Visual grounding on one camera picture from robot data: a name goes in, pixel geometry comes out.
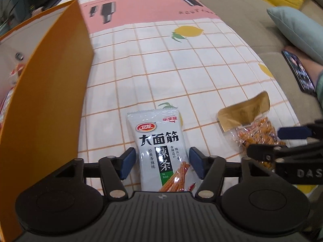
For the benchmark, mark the beige sofa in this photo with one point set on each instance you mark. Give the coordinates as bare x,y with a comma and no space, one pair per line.
252,25

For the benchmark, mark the white snack packet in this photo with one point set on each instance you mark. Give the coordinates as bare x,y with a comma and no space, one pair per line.
156,143

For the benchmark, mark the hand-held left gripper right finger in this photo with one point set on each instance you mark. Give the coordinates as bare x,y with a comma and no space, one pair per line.
198,162

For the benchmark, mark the lemon print checked tablecloth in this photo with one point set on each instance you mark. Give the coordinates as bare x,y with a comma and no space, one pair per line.
164,63

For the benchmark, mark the gold-topped clear snack packet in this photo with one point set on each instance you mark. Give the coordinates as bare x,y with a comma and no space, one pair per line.
242,113

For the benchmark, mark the orange white cardboard box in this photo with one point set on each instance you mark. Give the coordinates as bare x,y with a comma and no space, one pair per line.
50,105

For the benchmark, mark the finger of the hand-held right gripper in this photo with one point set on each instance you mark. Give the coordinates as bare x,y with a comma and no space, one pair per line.
292,132
262,151

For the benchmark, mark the smartphone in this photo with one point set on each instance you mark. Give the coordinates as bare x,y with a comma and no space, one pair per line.
299,73

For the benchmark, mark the red snack packet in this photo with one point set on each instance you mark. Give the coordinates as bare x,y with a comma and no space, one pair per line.
7,99

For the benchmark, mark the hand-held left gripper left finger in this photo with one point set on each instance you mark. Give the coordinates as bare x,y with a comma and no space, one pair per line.
127,163

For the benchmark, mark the light blue pillow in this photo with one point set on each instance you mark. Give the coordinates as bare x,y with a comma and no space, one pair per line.
300,30

